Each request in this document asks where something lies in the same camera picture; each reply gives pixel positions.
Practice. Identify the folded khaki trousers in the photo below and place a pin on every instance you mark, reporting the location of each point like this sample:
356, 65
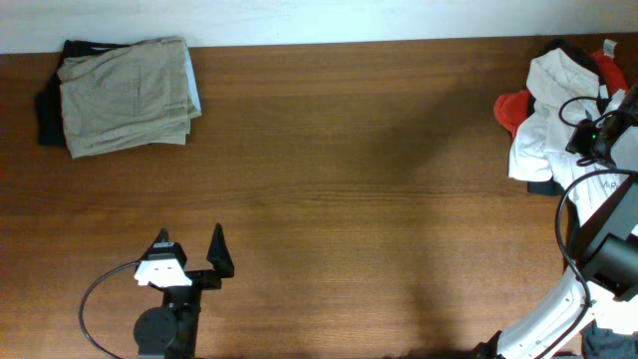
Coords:
125, 98

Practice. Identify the red garment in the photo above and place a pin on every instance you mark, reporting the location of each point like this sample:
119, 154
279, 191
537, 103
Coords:
512, 109

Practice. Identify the white robot print t-shirt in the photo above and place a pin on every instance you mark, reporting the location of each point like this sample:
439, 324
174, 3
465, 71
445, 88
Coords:
565, 93

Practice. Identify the folded light blue garment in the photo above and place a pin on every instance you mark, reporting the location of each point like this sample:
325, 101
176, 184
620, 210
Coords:
194, 105

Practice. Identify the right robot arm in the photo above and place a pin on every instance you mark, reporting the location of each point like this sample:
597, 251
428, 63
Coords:
599, 282

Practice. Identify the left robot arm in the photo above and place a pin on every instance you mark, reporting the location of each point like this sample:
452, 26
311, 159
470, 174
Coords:
170, 329

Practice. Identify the black garment in pile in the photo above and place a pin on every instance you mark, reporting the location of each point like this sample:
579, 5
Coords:
551, 187

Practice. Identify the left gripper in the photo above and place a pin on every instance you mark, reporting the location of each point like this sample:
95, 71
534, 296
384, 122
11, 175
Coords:
216, 254

